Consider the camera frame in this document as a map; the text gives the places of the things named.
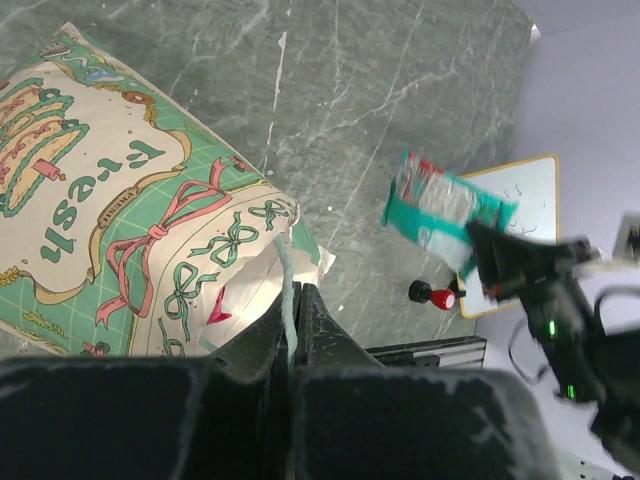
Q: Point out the red black stamp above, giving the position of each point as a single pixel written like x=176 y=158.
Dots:
x=421 y=292

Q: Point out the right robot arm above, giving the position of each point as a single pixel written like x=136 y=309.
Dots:
x=589 y=364

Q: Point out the small red snack packet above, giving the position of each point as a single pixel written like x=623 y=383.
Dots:
x=218 y=314

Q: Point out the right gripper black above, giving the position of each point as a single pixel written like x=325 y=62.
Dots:
x=510 y=267

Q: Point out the aluminium rail frame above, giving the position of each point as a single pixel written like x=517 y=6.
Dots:
x=458 y=352

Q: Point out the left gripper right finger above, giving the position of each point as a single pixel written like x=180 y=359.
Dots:
x=356 y=419

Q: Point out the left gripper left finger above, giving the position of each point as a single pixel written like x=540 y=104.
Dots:
x=221 y=416

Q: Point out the teal candy packet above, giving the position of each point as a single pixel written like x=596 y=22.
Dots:
x=432 y=209

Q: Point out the small whiteboard yellow frame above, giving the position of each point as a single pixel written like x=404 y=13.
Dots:
x=532 y=184

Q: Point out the green patterned paper bag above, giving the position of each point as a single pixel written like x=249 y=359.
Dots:
x=122 y=215

